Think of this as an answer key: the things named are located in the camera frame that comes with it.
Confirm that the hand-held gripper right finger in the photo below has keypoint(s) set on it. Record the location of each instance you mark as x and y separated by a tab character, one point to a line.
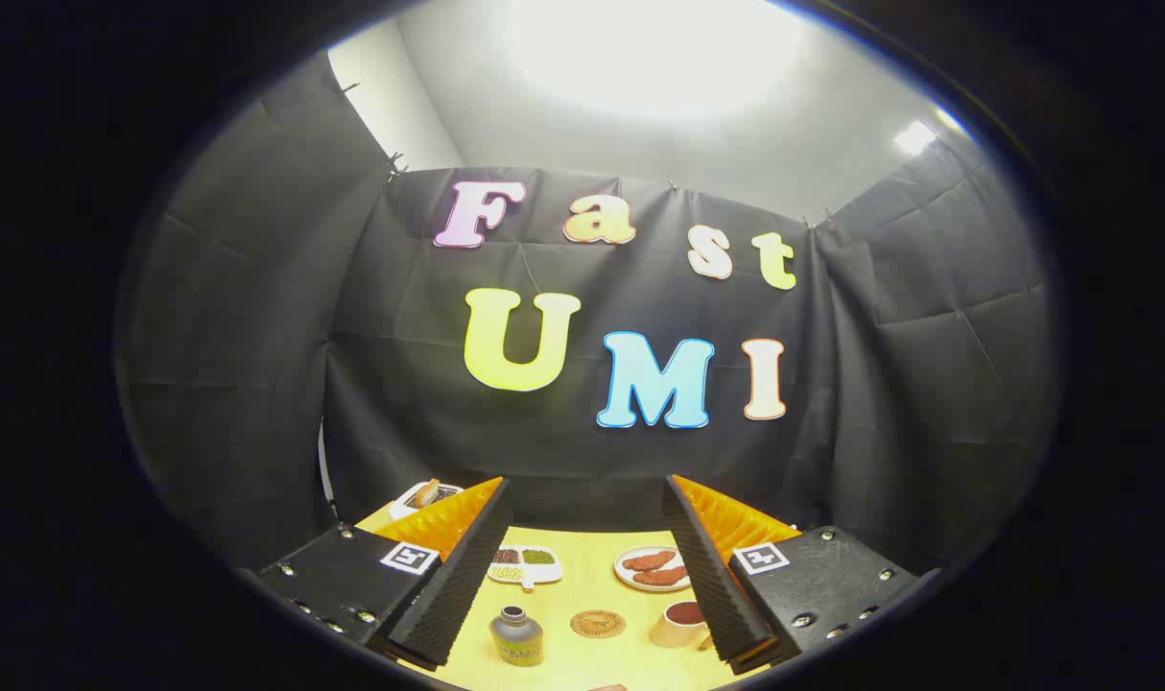
702	566

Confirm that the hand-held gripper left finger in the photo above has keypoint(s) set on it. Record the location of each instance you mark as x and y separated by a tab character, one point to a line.
458	576

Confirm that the silver bottle with green label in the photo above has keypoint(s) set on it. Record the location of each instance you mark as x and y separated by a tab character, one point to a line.
517	641

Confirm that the round cork coaster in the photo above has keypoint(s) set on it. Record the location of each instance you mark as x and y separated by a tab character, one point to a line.
598	625

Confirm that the brown sausage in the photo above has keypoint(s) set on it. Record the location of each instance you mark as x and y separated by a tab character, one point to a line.
661	577
648	560

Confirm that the white divided dish with beans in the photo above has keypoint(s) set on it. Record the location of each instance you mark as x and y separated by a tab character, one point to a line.
525	575

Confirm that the white oval plate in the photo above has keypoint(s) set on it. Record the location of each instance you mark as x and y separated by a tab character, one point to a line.
624	574

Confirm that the toast slice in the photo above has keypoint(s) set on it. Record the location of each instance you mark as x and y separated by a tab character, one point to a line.
426	492

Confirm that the white toaster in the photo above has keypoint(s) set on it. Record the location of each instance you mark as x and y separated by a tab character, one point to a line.
400	504

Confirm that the wooden table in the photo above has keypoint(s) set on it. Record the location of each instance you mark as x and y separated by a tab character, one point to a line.
587	576

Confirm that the black backdrop cloth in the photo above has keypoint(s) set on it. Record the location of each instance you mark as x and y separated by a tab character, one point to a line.
256	336

